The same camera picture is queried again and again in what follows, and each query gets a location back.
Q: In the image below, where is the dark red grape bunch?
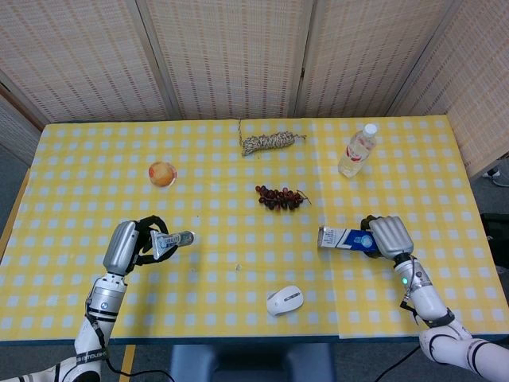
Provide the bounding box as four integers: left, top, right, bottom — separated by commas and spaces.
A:
254, 184, 313, 212

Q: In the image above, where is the yellow white checked tablecloth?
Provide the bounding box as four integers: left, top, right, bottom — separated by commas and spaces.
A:
0, 115, 509, 345

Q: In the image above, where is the white squeeze tube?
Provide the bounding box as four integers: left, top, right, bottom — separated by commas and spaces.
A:
150, 229, 196, 258

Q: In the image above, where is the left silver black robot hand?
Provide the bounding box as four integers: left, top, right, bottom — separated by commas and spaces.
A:
102, 215, 170, 275

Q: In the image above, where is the orange fruit jelly cup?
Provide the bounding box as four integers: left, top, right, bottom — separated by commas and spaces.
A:
148, 160, 178, 189

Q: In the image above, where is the black bag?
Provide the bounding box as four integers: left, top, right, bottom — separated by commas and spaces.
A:
480, 213, 509, 259

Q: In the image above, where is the woven folding screen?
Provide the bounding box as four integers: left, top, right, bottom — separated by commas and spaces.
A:
0, 0, 509, 178

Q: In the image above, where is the black floor cable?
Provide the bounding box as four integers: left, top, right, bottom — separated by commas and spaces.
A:
103, 356, 173, 382
373, 345, 423, 382

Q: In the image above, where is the blue white toothpaste box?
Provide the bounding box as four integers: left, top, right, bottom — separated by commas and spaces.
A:
317, 225, 381, 255

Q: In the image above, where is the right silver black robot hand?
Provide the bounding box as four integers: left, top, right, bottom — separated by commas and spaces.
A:
359, 214, 414, 262

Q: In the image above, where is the coiled speckled rope bundle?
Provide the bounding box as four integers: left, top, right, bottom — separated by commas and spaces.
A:
237, 118, 308, 158

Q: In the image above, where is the clear plastic water bottle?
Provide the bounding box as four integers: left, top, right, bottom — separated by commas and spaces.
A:
337, 123, 379, 178

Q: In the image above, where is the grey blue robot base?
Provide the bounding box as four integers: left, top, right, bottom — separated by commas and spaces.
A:
169, 342, 336, 382

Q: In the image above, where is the white computer mouse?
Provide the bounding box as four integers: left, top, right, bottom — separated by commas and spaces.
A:
266, 285, 305, 318

